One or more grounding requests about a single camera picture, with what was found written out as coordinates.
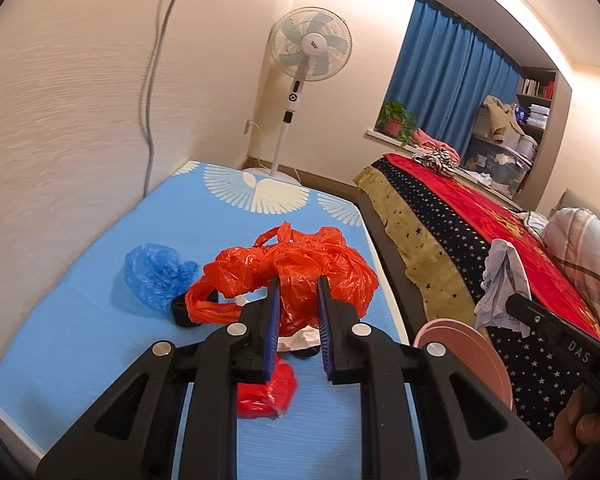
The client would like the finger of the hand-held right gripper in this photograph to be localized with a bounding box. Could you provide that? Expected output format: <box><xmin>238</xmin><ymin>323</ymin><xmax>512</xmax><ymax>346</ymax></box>
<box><xmin>505</xmin><ymin>293</ymin><xmax>552</xmax><ymax>342</ymax></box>

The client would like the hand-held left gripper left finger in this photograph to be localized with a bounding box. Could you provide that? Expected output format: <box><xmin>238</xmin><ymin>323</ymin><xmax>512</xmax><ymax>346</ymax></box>
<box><xmin>35</xmin><ymin>275</ymin><xmax>283</xmax><ymax>480</ymax></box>

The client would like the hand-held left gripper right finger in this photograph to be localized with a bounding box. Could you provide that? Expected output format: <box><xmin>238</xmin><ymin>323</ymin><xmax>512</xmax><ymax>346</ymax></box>
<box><xmin>316</xmin><ymin>275</ymin><xmax>566</xmax><ymax>480</ymax></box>

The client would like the white tissue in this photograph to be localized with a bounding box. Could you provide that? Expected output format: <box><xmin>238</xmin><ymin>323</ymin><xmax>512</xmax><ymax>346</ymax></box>
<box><xmin>279</xmin><ymin>325</ymin><xmax>323</xmax><ymax>353</ymax></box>

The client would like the small red plastic wrapper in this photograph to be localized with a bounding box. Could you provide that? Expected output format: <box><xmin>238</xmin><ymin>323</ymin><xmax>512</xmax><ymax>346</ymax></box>
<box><xmin>236</xmin><ymin>360</ymin><xmax>299</xmax><ymax>420</ymax></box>

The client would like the orange plastic bag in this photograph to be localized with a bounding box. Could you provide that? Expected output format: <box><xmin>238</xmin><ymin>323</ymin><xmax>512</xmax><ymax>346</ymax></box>
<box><xmin>185</xmin><ymin>221</ymin><xmax>381</xmax><ymax>337</ymax></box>

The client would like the pink bin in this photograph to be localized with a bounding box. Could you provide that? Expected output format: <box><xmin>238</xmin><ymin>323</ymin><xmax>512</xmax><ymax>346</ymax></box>
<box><xmin>414</xmin><ymin>318</ymin><xmax>513</xmax><ymax>411</ymax></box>

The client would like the small black item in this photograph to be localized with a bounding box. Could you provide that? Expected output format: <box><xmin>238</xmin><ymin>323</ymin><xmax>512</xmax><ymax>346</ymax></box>
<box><xmin>171</xmin><ymin>294</ymin><xmax>203</xmax><ymax>328</ymax></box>

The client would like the blue plastic bag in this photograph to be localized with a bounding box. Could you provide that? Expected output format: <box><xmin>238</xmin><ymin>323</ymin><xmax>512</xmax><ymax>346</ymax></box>
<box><xmin>124</xmin><ymin>243</ymin><xmax>201</xmax><ymax>315</ymax></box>

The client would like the person's right hand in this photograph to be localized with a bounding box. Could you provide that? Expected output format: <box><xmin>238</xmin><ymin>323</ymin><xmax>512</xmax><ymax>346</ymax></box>
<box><xmin>545</xmin><ymin>386</ymin><xmax>600</xmax><ymax>467</ymax></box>

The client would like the light blue cloth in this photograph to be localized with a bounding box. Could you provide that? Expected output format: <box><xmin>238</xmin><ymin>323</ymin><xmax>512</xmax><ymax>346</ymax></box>
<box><xmin>475</xmin><ymin>239</ymin><xmax>532</xmax><ymax>337</ymax></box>

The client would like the plaid pillow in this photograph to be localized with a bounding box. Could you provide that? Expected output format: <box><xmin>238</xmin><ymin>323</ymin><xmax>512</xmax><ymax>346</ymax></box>
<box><xmin>540</xmin><ymin>207</ymin><xmax>600</xmax><ymax>356</ymax></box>

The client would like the bed with red blanket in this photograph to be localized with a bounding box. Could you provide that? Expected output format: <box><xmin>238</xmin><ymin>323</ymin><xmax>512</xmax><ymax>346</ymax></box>
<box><xmin>370</xmin><ymin>157</ymin><xmax>596</xmax><ymax>441</ymax></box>

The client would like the red blanket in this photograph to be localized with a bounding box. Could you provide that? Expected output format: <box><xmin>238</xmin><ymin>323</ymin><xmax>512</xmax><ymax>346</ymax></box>
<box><xmin>384</xmin><ymin>152</ymin><xmax>600</xmax><ymax>348</ymax></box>

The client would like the olive star-print bed skirt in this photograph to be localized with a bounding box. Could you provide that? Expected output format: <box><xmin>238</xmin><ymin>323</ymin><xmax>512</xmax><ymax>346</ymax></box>
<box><xmin>354</xmin><ymin>164</ymin><xmax>486</xmax><ymax>317</ymax></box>

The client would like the clear storage box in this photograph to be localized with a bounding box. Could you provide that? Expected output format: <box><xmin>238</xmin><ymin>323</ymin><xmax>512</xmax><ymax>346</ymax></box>
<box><xmin>462</xmin><ymin>132</ymin><xmax>533</xmax><ymax>198</ymax></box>

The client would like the black-and-white striped cloth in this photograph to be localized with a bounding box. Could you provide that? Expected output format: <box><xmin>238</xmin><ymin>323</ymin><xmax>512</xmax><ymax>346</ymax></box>
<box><xmin>412</xmin><ymin>149</ymin><xmax>456</xmax><ymax>177</ymax></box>

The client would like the beige garment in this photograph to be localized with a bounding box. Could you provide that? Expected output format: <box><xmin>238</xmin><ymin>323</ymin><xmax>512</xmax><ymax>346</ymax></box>
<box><xmin>481</xmin><ymin>95</ymin><xmax>526</xmax><ymax>143</ymax></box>

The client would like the white window sill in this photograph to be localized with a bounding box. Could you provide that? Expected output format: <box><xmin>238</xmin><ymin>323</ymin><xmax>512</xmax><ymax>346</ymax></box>
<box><xmin>365</xmin><ymin>129</ymin><xmax>416</xmax><ymax>150</ymax></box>

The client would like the pink cloth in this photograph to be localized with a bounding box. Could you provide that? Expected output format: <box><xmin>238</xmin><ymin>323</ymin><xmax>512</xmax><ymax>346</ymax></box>
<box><xmin>412</xmin><ymin>129</ymin><xmax>462</xmax><ymax>166</ymax></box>

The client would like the wooden shelf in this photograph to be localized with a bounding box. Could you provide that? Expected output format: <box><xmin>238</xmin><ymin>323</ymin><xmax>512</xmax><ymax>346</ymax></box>
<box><xmin>515</xmin><ymin>66</ymin><xmax>558</xmax><ymax>211</ymax></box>

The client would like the potted green plant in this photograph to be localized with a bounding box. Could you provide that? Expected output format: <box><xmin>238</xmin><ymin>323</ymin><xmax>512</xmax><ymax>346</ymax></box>
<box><xmin>375</xmin><ymin>100</ymin><xmax>418</xmax><ymax>145</ymax></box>

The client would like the blue curtain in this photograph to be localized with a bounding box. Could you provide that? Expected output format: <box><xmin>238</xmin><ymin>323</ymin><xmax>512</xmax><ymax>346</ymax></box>
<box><xmin>384</xmin><ymin>0</ymin><xmax>523</xmax><ymax>161</ymax></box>

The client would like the white standing fan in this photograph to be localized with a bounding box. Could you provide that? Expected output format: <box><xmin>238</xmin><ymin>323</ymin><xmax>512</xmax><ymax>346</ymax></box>
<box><xmin>242</xmin><ymin>6</ymin><xmax>353</xmax><ymax>186</ymax></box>

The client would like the grey wall cable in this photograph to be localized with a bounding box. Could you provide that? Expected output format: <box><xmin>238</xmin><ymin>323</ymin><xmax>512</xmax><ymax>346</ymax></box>
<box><xmin>139</xmin><ymin>0</ymin><xmax>191</xmax><ymax>198</ymax></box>

